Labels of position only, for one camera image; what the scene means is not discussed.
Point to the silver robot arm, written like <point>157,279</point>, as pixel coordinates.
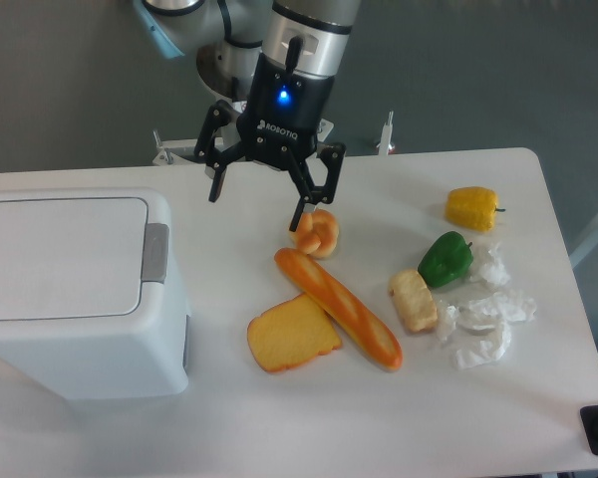
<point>308,37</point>

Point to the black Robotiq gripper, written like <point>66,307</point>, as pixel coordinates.
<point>277,128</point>

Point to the crumpled white tissue paper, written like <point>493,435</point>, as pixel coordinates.
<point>479,331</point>

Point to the orange toy baguette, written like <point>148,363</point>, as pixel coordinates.
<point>367,331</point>

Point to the small crumpled white tissue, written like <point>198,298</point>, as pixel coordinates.
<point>487,266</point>

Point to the toy toast slice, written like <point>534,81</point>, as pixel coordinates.
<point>291,334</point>

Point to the knotted bread roll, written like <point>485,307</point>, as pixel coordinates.
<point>316,234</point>

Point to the green toy bell pepper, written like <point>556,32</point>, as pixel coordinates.
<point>448,259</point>

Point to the yellow toy corn cob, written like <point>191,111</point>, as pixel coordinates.
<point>473,207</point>

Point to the white push-button trash can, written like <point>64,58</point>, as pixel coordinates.
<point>92,304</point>

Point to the toy fried pastry piece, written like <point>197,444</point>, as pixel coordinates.
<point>414,301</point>

